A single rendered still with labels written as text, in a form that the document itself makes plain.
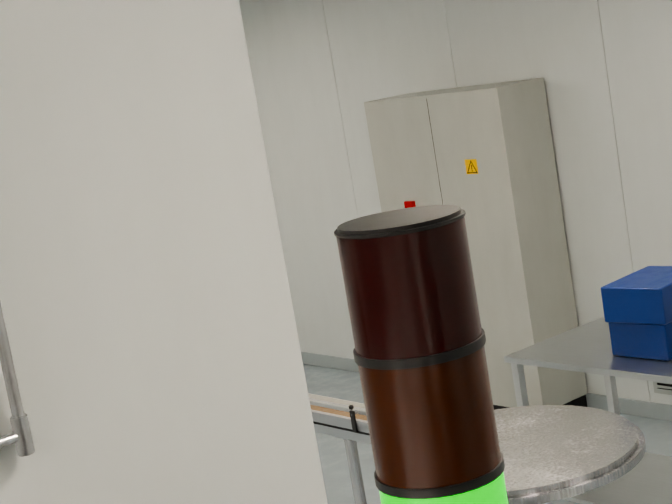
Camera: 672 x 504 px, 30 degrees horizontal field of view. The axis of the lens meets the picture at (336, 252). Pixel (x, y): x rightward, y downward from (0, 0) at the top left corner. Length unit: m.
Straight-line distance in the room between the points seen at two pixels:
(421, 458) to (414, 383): 0.03
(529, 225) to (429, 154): 0.81
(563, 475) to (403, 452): 3.78
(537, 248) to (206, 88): 5.51
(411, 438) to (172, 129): 1.61
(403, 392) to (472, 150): 7.04
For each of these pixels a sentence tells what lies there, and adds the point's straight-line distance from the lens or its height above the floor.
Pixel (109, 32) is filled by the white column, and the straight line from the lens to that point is 2.01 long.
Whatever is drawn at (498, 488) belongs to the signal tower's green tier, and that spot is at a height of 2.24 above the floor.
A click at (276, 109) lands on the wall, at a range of 9.64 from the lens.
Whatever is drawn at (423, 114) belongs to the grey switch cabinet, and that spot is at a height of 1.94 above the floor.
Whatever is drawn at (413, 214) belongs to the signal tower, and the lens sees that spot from 0.47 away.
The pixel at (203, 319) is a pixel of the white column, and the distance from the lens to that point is 2.08.
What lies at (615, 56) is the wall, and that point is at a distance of 7.23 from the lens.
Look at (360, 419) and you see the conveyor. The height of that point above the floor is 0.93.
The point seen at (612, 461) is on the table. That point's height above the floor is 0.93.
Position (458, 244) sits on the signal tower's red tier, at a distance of 0.46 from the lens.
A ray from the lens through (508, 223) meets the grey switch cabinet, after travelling 7.40.
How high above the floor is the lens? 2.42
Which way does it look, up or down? 9 degrees down
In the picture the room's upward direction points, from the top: 10 degrees counter-clockwise
